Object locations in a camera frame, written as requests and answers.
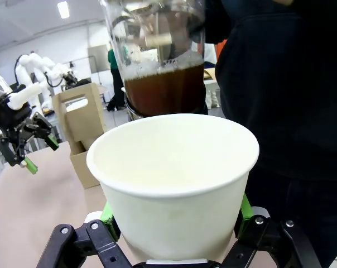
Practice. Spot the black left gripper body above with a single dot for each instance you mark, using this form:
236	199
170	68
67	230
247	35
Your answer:
9	115

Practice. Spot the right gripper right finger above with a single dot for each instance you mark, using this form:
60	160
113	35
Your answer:
269	237

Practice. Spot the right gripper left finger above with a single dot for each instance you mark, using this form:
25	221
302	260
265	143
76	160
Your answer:
101	245

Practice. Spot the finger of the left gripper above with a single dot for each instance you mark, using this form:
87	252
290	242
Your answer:
10	148
40	125

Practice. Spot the white paper cup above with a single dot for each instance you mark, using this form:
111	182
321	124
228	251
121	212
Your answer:
171	209

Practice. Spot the glass pitcher with brown drink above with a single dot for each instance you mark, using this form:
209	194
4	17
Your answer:
163	89

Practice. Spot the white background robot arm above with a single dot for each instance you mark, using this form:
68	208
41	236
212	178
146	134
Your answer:
31	69

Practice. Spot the brown cardboard cup carrier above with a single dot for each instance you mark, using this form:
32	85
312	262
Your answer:
84	117

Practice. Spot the grey metal door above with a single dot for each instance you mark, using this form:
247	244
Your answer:
97	58

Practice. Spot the background person in green shirt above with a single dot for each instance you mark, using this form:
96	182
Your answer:
112	61

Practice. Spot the ceiling light panel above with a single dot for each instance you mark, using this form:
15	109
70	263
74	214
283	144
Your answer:
63	5

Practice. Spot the person in black hoodie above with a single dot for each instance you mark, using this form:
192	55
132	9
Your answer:
283	97

